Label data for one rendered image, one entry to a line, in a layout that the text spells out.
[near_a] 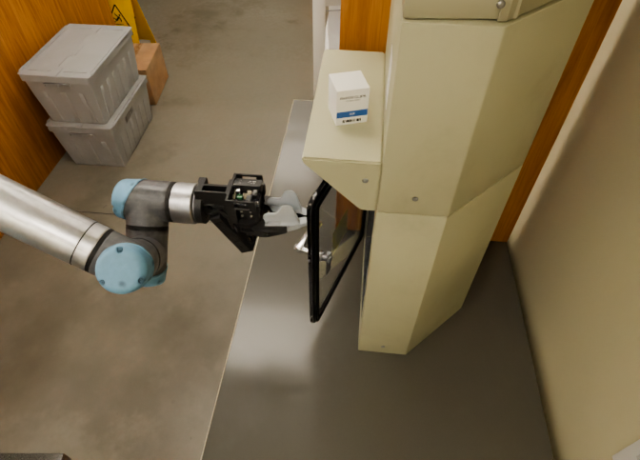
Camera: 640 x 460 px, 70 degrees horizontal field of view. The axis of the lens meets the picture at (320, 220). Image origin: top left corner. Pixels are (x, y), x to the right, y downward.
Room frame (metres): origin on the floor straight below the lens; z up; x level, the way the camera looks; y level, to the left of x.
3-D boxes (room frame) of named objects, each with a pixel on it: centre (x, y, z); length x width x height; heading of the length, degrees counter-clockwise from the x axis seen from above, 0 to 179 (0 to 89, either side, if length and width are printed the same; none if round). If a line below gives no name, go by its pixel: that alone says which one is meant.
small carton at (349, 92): (0.61, -0.04, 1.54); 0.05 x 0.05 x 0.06; 13
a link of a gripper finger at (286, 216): (0.55, 0.06, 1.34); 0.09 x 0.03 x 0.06; 84
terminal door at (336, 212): (0.66, -0.05, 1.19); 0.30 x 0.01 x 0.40; 154
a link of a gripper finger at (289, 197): (0.58, 0.05, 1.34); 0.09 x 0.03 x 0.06; 84
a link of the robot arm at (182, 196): (0.59, 0.24, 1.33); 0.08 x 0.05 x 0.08; 174
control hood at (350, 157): (0.65, -0.05, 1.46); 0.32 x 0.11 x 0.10; 174
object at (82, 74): (2.48, 1.38, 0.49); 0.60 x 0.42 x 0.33; 174
